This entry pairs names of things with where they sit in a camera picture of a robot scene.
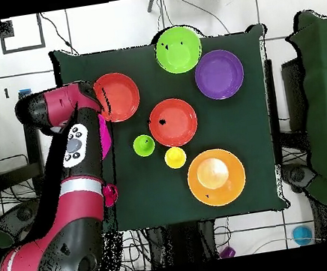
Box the red plastic bowl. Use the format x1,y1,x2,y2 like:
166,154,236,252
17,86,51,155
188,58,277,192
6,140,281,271
145,95,202,152
91,69,144,126

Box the pink plastic bowl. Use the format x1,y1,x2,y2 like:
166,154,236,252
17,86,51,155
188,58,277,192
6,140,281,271
95,112,116,161

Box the green plastic bowl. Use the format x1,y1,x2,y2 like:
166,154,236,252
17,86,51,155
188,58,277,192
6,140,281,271
151,23,205,77

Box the green plastic cup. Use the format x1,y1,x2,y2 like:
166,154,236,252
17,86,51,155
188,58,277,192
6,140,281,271
131,132,158,159

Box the yellow plastic cup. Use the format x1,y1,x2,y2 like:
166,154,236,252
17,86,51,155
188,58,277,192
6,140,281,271
162,144,190,171

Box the dark green tablecloth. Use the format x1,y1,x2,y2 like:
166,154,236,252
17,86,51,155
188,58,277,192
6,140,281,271
47,19,292,242

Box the orange plastic bowl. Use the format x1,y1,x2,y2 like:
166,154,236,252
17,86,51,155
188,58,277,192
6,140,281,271
183,144,251,212

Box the red plastic cup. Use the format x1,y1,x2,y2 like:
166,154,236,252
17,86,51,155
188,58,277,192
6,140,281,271
101,182,121,208

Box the purple plastic bowl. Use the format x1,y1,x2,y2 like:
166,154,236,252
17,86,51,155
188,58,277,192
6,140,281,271
191,46,248,104

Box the black metal stand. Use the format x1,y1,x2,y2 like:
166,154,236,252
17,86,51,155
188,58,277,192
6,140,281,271
0,120,50,203
261,53,317,168

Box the grey tripod leg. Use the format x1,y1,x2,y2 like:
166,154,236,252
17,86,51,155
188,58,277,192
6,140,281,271
145,0,158,14

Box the purple small object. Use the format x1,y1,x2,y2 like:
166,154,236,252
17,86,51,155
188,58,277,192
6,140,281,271
217,244,237,260

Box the blue tape strip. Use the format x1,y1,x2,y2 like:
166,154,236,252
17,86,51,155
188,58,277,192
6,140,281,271
17,87,33,99

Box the blue round object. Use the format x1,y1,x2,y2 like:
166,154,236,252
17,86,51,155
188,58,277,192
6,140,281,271
291,224,316,248

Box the black cable tangle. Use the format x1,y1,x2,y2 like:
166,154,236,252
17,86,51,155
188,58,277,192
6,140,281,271
0,160,155,271

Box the black square floor frame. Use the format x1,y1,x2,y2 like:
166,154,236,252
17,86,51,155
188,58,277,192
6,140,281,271
0,13,47,56

